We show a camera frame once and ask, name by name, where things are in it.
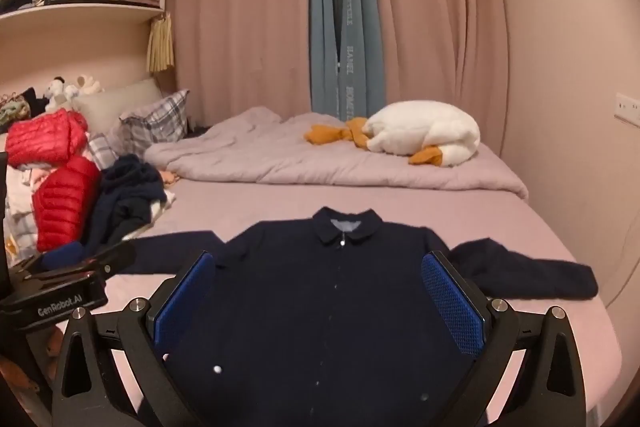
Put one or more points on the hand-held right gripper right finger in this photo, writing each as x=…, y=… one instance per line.
x=454, y=307

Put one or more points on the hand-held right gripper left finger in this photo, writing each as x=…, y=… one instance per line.
x=184, y=302

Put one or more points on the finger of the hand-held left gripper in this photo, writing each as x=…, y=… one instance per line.
x=107, y=257

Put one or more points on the navy collared jacket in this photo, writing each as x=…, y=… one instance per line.
x=320, y=307

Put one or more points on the pile of navy clothes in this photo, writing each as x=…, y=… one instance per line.
x=125, y=197

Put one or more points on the pile of white clothes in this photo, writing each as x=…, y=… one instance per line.
x=22, y=207

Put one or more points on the red down jacket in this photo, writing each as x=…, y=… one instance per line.
x=62, y=202

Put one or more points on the bed with lilac sheet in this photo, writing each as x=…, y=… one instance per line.
x=525, y=227

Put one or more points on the grey patterned cloth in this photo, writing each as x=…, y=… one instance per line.
x=160, y=117

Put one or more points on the grey pillow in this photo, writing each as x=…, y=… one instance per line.
x=112, y=104

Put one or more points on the white dog plush toy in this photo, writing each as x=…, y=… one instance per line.
x=60, y=94

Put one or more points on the green patterned cloth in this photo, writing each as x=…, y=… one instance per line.
x=12, y=114

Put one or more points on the small white plush toy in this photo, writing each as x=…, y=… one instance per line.
x=89, y=84

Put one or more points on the lilac quilt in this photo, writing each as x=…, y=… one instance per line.
x=300, y=162

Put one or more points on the white goose plush toy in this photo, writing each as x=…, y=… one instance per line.
x=425, y=127

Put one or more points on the yellow tasselled cloth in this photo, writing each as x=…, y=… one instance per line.
x=161, y=44

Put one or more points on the pink curtain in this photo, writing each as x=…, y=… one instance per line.
x=240, y=32

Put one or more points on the white power strip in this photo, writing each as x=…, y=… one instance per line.
x=627, y=109

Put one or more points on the blue-grey curtain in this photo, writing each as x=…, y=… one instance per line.
x=325, y=32

